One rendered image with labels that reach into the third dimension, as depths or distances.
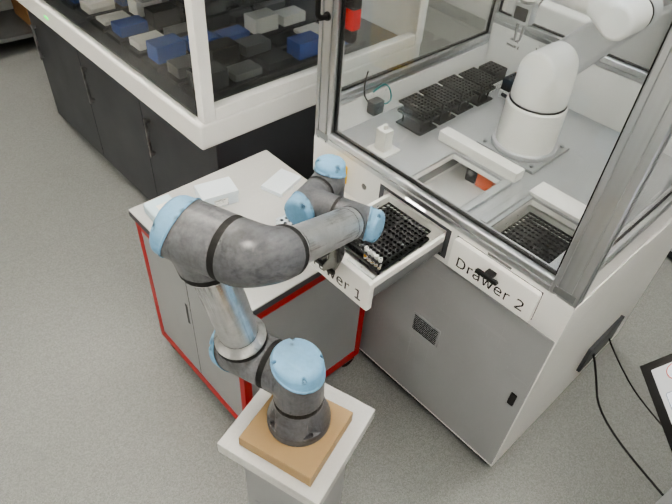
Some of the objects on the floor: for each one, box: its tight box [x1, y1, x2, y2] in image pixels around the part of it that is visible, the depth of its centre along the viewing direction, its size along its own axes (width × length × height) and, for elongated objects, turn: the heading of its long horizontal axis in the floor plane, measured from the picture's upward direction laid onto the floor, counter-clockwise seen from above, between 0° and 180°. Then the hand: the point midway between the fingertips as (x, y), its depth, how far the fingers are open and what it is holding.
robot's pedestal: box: [217, 383, 375, 504], centre depth 167 cm, size 30×30×76 cm
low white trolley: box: [128, 150, 365, 419], centre depth 220 cm, size 58×62×76 cm
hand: (329, 263), depth 161 cm, fingers open, 3 cm apart
